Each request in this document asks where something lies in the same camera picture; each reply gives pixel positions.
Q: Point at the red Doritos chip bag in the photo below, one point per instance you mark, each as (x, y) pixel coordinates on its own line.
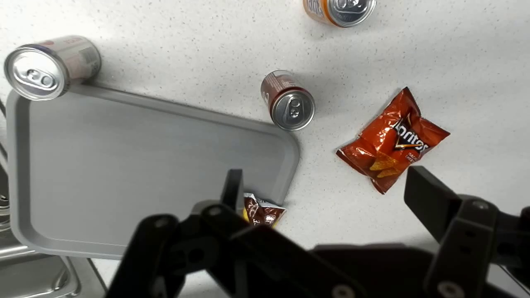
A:
(395, 141)

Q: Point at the red soda can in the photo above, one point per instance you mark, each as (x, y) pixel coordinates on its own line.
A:
(290, 104)

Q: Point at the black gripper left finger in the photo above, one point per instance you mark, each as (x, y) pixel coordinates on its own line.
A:
(166, 249)

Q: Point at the orange soda can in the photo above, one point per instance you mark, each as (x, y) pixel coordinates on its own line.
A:
(342, 8)

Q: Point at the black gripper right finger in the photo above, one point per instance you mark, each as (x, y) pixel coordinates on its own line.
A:
(464, 237)

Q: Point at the small chip bag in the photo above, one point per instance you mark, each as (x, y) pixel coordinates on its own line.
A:
(262, 209)

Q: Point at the silver soda can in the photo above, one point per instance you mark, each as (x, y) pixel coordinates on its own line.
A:
(50, 68)

